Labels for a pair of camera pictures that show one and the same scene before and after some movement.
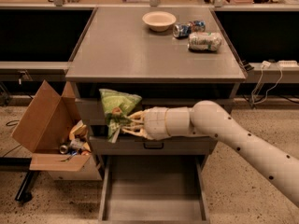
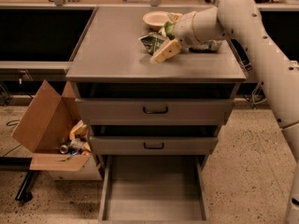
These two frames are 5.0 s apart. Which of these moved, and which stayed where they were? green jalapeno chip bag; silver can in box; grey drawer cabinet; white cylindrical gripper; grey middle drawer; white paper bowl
Moved: white cylindrical gripper; green jalapeno chip bag
Stayed: white paper bowl; grey middle drawer; grey drawer cabinet; silver can in box
